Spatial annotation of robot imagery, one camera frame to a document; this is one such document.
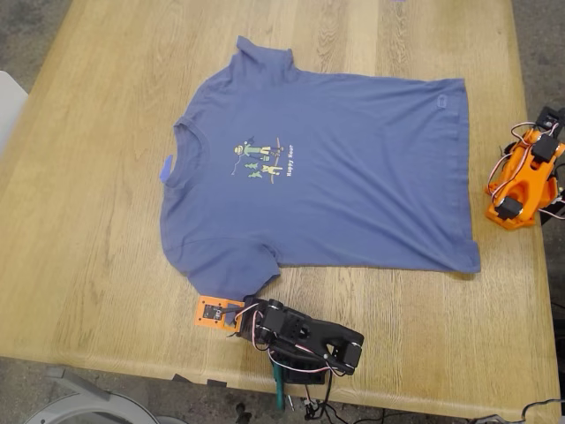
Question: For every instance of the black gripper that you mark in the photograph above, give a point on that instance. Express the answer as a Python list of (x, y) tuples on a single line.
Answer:
[(245, 319)]

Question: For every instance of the blue printed T-shirt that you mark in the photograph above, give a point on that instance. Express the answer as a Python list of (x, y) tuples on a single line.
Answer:
[(331, 176)]

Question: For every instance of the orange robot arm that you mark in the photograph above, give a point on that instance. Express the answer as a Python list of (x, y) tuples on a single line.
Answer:
[(521, 190)]

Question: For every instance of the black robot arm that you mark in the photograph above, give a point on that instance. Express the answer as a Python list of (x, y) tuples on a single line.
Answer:
[(326, 335)]

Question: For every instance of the green table clamp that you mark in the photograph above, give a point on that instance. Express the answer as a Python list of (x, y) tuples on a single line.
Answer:
[(279, 393)]

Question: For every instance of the short blue tape piece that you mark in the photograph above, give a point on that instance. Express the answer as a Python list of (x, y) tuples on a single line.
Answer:
[(165, 173)]

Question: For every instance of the grey chair base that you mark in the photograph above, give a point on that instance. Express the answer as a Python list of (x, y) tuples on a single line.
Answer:
[(88, 406)]

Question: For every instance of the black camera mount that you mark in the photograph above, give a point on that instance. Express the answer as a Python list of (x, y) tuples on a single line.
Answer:
[(549, 117)]

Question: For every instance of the orange camera mount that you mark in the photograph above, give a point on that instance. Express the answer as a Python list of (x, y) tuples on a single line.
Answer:
[(212, 311)]

